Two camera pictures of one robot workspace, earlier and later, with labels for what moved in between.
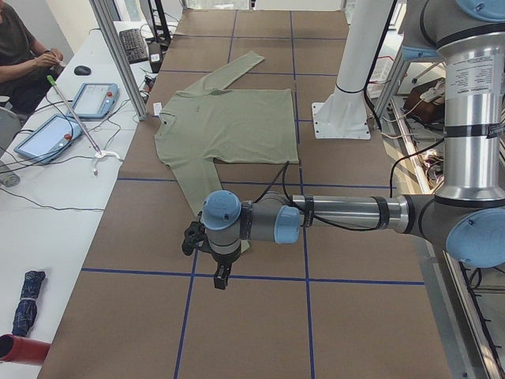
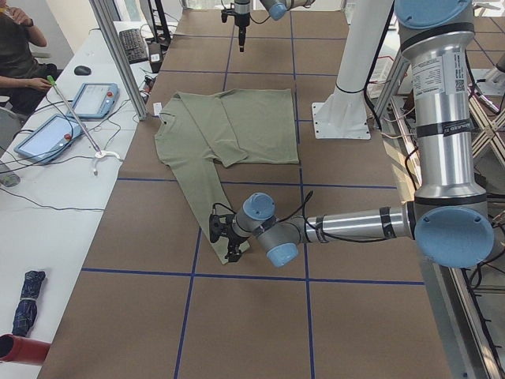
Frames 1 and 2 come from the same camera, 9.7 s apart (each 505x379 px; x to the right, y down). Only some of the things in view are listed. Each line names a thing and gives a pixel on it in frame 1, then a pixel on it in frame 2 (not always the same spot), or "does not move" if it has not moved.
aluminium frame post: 101,8 does not move
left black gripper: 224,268 -> 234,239
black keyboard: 133,45 does not move
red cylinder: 17,349 does not move
